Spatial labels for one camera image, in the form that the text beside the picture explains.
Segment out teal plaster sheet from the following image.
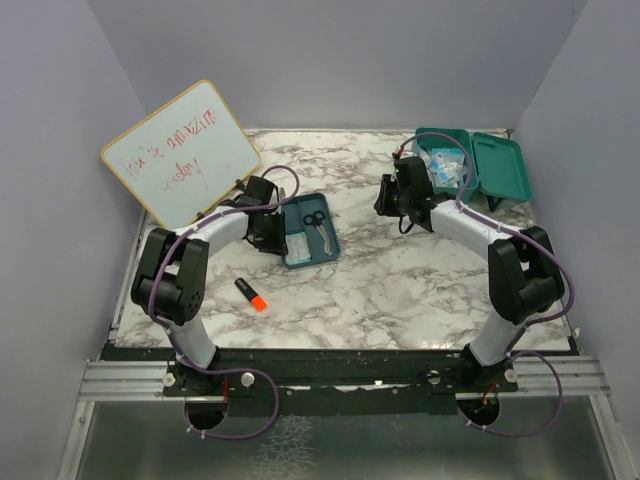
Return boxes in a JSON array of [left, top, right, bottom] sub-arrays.
[[285, 231, 311, 266]]

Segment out teal divided tray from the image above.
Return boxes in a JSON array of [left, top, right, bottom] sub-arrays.
[[282, 193, 341, 269]]

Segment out blue alcohol pad sachets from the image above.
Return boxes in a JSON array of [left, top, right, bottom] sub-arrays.
[[428, 148, 468, 188]]

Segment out black handled scissors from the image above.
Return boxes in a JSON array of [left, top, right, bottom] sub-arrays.
[[303, 210, 332, 256]]

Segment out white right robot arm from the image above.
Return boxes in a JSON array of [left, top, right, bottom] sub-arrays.
[[374, 156, 565, 391]]

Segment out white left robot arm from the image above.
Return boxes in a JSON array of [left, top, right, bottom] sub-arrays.
[[131, 176, 287, 395]]

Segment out teal medicine kit box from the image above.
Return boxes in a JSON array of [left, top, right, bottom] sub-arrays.
[[412, 127, 532, 203]]

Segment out black orange highlighter marker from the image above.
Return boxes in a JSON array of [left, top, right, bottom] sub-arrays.
[[234, 278, 267, 312]]

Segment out yellow framed whiteboard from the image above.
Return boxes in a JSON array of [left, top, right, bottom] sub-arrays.
[[101, 80, 261, 229]]

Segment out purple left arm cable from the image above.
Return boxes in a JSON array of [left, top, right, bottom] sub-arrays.
[[148, 165, 301, 374]]

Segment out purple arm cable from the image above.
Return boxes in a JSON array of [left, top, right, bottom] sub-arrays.
[[148, 165, 301, 374], [397, 132, 576, 351]]

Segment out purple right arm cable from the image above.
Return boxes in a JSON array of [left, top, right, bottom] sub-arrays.
[[397, 132, 576, 351]]

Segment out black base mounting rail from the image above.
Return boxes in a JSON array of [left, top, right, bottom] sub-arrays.
[[163, 348, 517, 417]]

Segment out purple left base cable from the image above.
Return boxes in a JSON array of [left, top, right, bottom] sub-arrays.
[[183, 368, 281, 441]]

